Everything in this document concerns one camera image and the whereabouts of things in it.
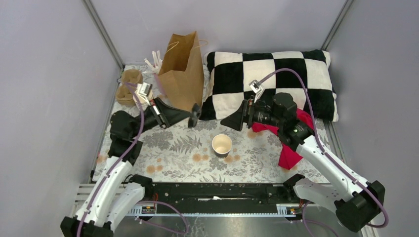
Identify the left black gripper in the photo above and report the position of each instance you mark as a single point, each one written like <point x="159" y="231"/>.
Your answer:
<point x="165" y="115"/>

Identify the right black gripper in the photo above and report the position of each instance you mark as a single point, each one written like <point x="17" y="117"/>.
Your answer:
<point x="245" y="114"/>

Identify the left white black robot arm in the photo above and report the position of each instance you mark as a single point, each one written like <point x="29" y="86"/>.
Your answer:
<point x="102" y="211"/>

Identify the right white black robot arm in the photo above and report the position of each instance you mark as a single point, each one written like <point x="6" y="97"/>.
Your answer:
<point x="354" y="200"/>

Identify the brown paper bag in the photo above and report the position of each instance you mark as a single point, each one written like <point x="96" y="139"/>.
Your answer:
<point x="181" y="74"/>

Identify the black white checkered pillow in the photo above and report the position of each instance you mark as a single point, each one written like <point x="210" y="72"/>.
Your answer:
<point x="302" y="74"/>

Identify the stack of paper cups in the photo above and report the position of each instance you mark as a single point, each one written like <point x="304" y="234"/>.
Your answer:
<point x="141" y="101"/>

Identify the white straws bundle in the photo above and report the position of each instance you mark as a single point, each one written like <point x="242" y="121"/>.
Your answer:
<point x="157" y="62"/>

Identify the red cloth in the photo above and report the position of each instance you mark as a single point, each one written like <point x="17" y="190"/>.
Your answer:
<point x="288" y="158"/>

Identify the brown cardboard cup carrier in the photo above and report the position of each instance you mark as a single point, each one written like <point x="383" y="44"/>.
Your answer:
<point x="129" y="80"/>

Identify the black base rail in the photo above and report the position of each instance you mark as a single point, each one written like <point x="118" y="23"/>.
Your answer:
<point x="214" y="198"/>

